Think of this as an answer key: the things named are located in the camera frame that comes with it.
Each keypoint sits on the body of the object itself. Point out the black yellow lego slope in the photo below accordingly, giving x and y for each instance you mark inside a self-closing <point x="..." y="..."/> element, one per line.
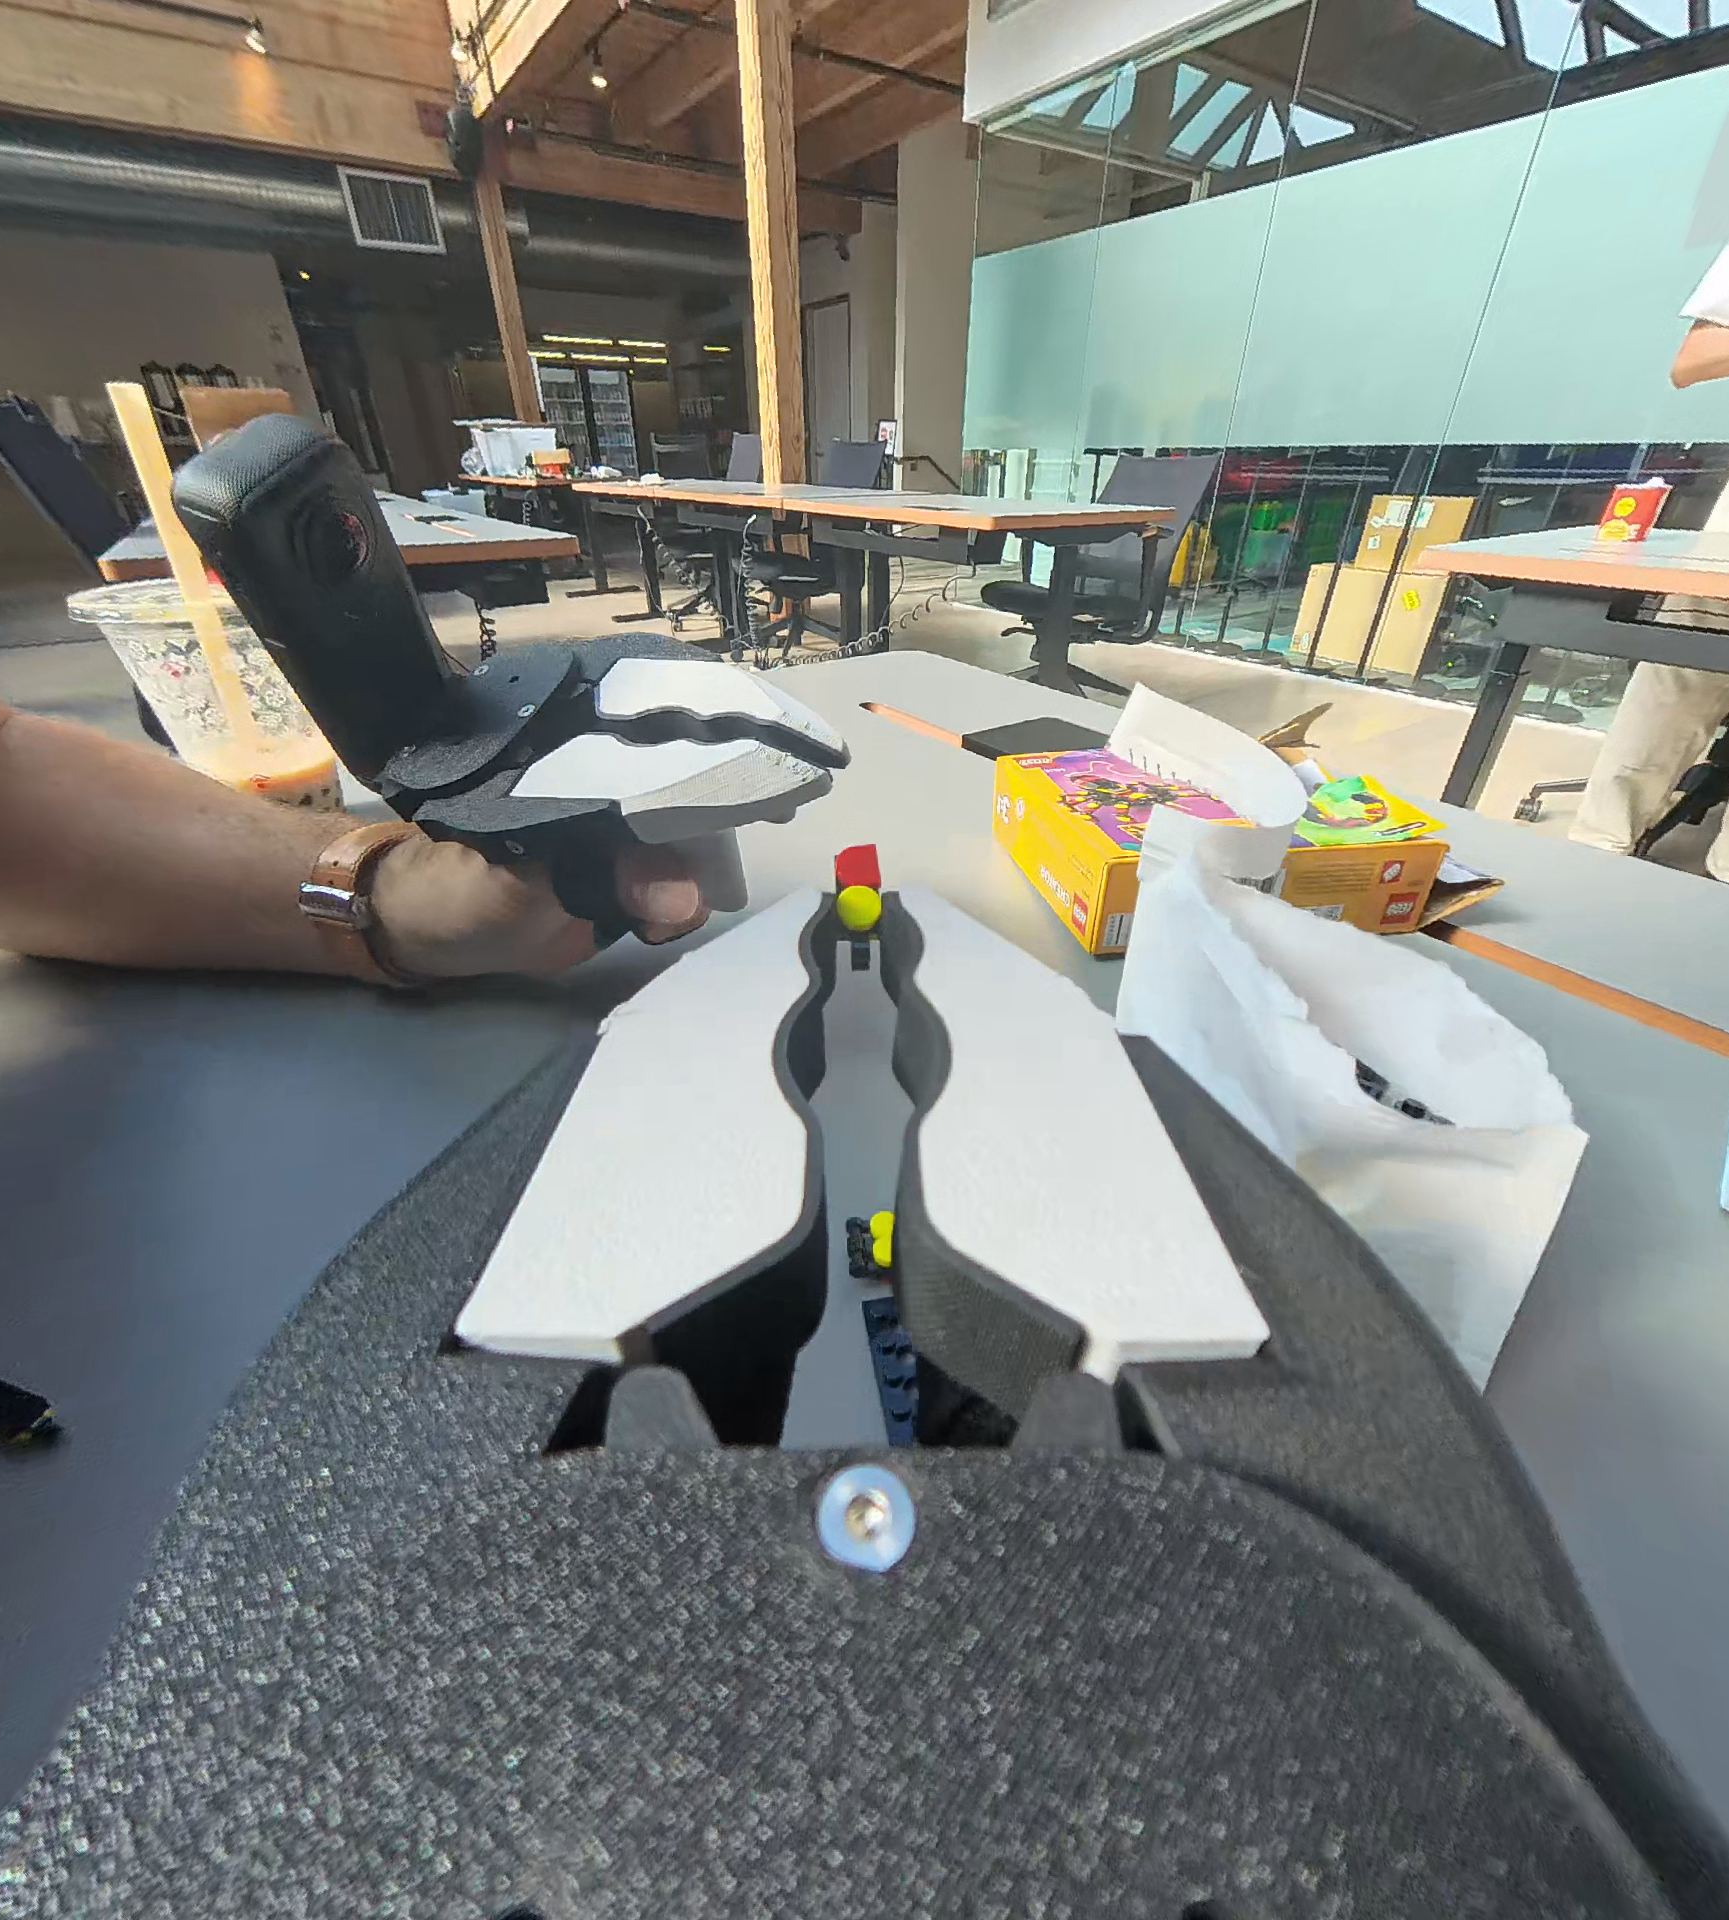
<point x="5" y="1404"/>

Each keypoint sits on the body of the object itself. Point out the long wood edged desk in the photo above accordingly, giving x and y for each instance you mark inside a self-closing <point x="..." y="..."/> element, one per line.
<point x="805" y="510"/>

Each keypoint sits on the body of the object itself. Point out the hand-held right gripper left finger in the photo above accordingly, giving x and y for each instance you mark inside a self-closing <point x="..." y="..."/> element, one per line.
<point x="640" y="1187"/>

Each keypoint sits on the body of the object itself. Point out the colourful cardboard lego box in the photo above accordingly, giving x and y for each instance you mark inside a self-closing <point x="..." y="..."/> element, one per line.
<point x="1106" y="826"/>

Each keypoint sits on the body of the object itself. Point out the long ceiling duct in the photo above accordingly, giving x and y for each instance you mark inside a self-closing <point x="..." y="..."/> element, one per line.
<point x="175" y="181"/>

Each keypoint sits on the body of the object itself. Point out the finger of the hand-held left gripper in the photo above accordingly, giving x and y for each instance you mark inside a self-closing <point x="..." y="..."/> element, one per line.
<point x="670" y="780"/>
<point x="715" y="707"/>

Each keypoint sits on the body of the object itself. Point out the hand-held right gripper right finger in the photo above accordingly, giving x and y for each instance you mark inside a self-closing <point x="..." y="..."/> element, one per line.
<point x="1076" y="1187"/>

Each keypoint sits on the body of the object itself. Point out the black office chair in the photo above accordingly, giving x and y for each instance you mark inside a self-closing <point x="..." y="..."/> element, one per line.
<point x="41" y="466"/>
<point x="1106" y="571"/>
<point x="805" y="541"/>

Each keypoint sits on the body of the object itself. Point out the grey top office desk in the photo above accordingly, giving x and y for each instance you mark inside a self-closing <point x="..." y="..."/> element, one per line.
<point x="460" y="546"/>

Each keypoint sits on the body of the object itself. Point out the small yellow red lego piece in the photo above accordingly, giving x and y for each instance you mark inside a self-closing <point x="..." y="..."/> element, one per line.
<point x="856" y="887"/>

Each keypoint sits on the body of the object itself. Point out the person's left hand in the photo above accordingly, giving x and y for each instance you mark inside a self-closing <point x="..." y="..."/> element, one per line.
<point x="504" y="930"/>

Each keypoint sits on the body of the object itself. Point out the torn printed white paper bag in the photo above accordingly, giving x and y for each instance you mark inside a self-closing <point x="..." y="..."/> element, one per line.
<point x="1346" y="1170"/>

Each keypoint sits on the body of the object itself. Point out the wall vent grille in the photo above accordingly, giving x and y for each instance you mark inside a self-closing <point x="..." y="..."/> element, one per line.
<point x="390" y="209"/>

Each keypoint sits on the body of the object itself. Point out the clear plastic cup with straw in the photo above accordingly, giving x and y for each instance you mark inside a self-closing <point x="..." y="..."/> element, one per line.
<point x="205" y="677"/>

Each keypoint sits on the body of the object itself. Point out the wooden support post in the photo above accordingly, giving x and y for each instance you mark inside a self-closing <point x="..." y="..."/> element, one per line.
<point x="772" y="241"/>

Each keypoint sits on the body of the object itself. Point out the long black studded lego strip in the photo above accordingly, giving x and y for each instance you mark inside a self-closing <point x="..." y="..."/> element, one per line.
<point x="889" y="1366"/>

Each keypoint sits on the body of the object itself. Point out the person's left forearm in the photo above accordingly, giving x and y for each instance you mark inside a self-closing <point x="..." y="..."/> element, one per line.
<point x="114" y="857"/>

